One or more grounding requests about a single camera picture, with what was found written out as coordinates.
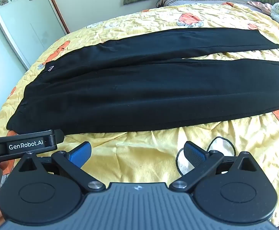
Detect brown wooden door frame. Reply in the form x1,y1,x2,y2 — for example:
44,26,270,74
42,0,70,34

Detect white glossy wardrobe door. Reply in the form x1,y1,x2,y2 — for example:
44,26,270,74
0,5,29,137

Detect grey patterned pillow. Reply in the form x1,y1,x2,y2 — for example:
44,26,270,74
156,0,274,13

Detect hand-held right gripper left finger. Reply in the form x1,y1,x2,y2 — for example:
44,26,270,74
16,141,106,193

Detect black pants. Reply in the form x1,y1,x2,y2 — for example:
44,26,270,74
6,27,279,135

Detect flowered glass wardrobe door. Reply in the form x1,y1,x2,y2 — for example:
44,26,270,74
0,0,68,71

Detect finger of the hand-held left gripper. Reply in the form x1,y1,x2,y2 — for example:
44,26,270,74
49,129,64,147

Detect yellow printed bed sheet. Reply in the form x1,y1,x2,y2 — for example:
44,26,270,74
0,1,279,228

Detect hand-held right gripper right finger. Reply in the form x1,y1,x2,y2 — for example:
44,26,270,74
169,141,259,193

